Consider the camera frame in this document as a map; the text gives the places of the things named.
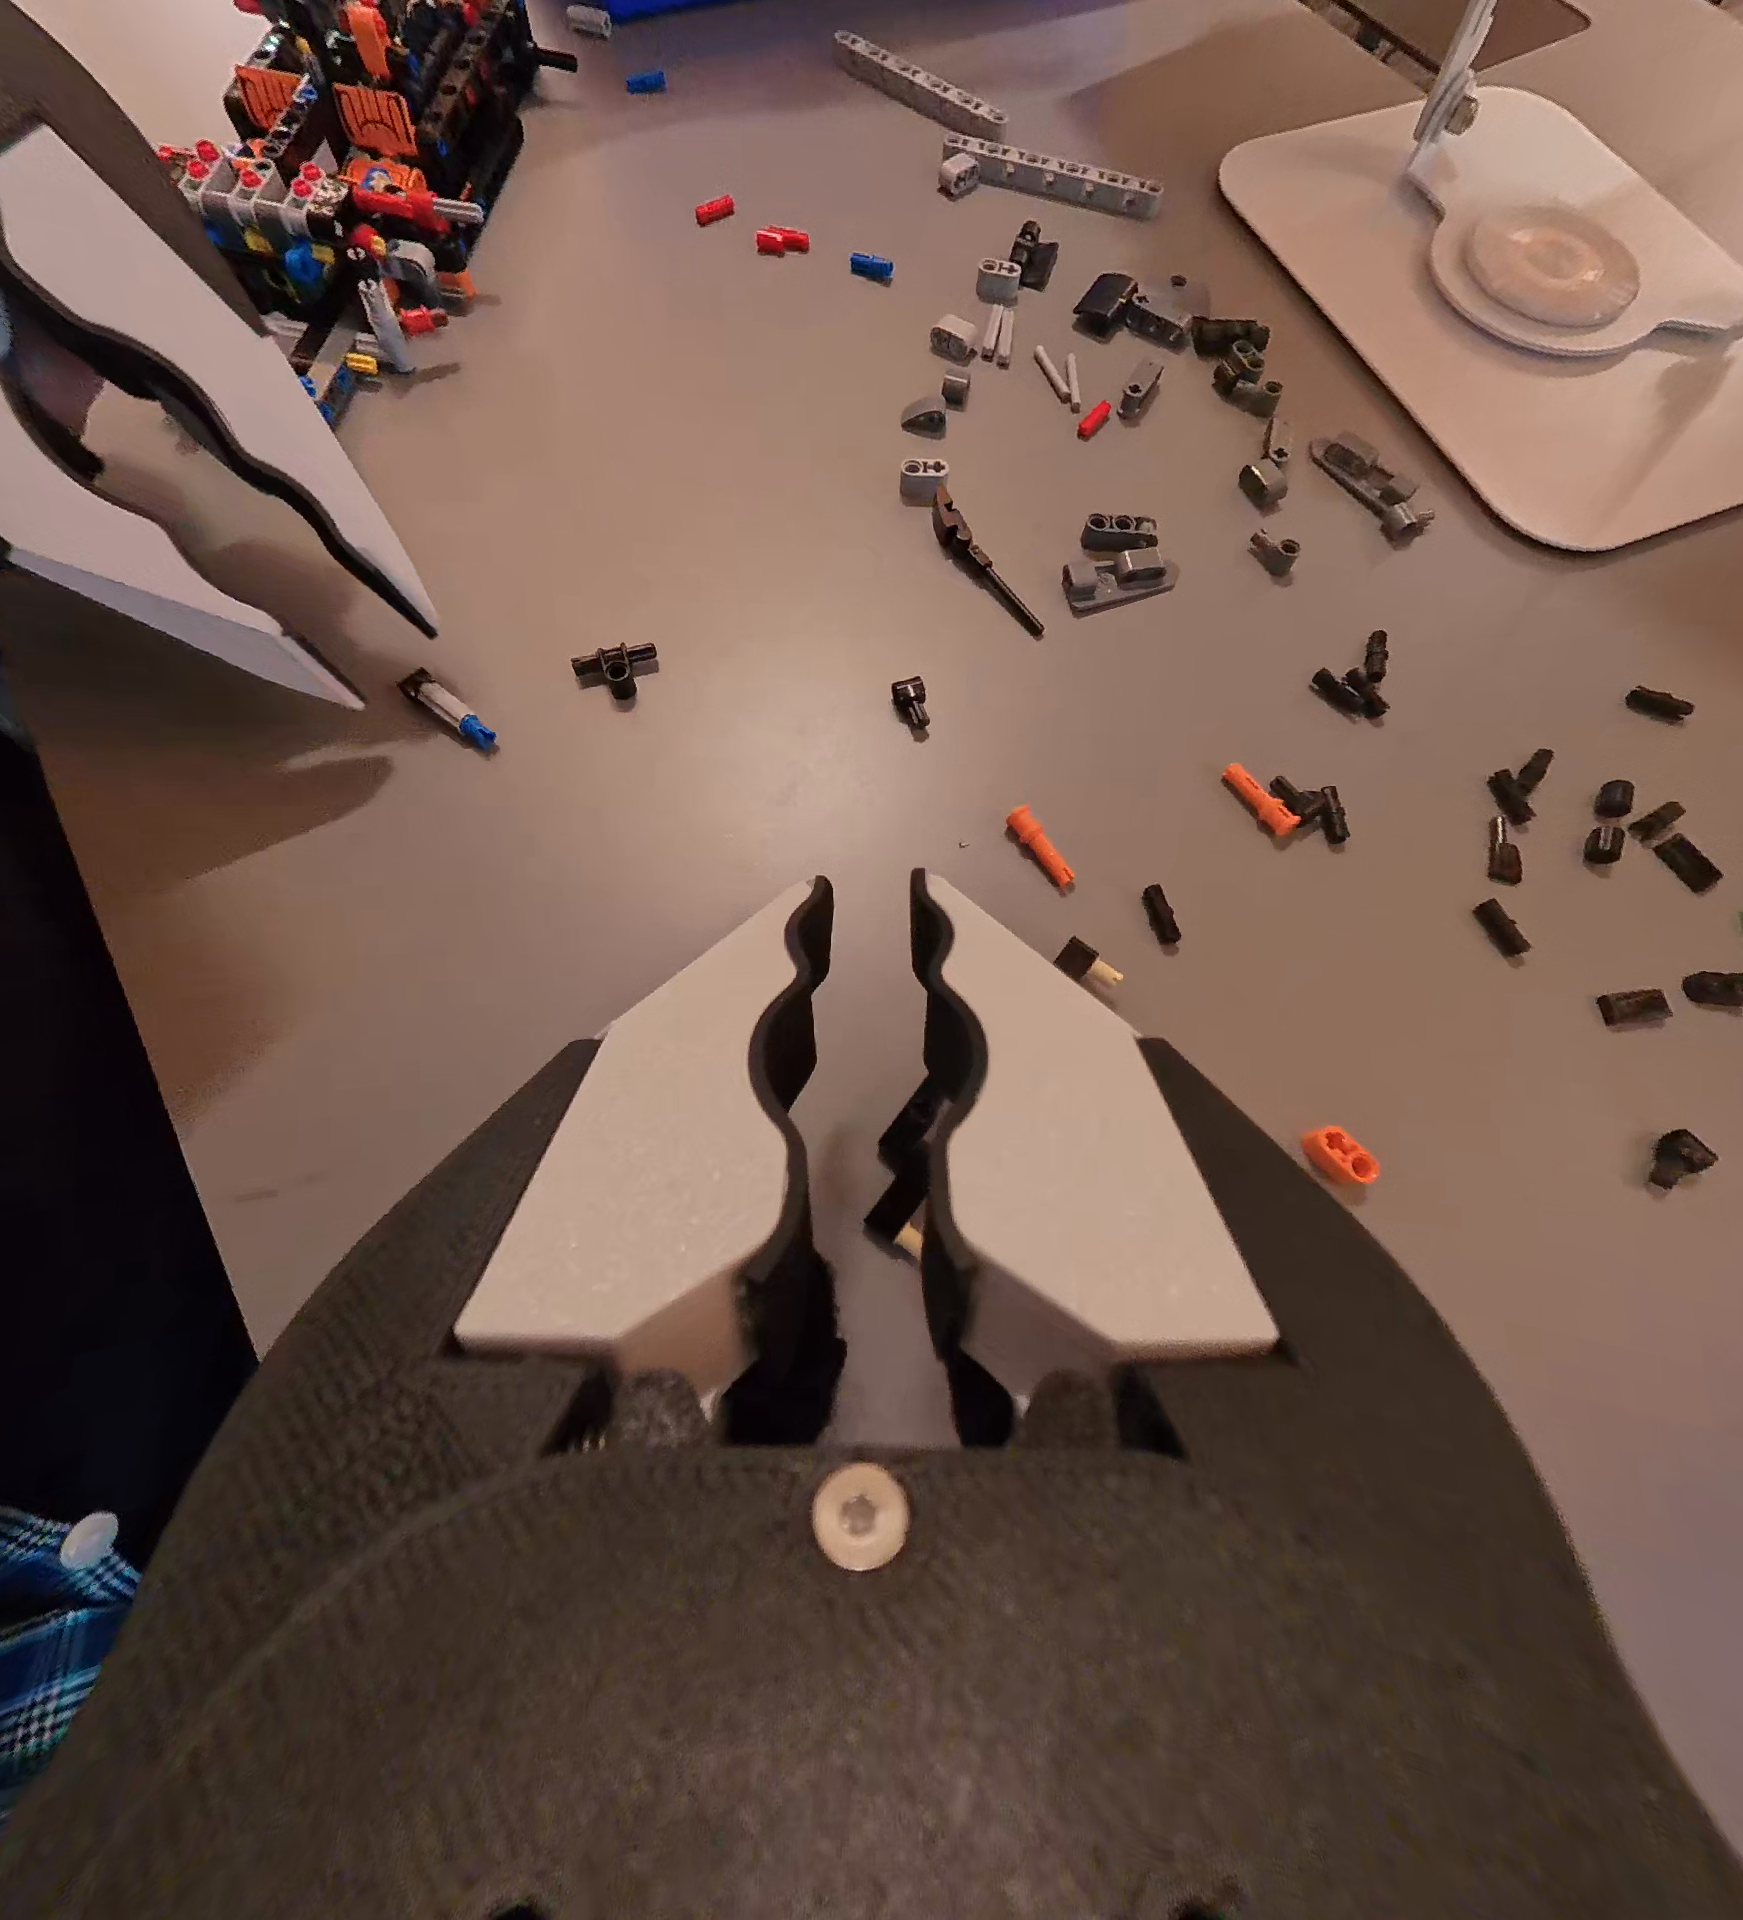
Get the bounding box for grey lego connector with blue pin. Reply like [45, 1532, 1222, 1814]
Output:
[396, 666, 501, 751]

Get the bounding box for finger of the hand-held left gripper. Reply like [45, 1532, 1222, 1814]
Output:
[0, 122, 442, 641]
[0, 187, 367, 711]

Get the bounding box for white stand base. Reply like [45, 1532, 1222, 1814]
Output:
[1218, 0, 1743, 555]

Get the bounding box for dark navy clothing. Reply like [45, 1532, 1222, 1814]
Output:
[0, 662, 260, 1546]

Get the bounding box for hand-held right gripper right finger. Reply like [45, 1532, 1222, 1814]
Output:
[908, 868, 1281, 1395]

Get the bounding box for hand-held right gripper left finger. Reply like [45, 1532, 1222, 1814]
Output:
[450, 873, 838, 1378]

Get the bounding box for multicoloured lego technic model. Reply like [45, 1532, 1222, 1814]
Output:
[156, 0, 579, 432]

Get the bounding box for black lego lever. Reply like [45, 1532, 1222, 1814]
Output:
[931, 482, 1048, 641]

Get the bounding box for group of small black lego parts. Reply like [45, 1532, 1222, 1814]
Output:
[1471, 681, 1743, 1195]

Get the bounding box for black lego connector piece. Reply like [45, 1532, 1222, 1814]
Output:
[867, 1094, 950, 1259]

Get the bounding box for grey flat lego piece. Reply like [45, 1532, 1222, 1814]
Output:
[1062, 546, 1180, 615]

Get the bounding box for grey lego joint assembly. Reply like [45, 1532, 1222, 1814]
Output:
[1312, 432, 1436, 540]

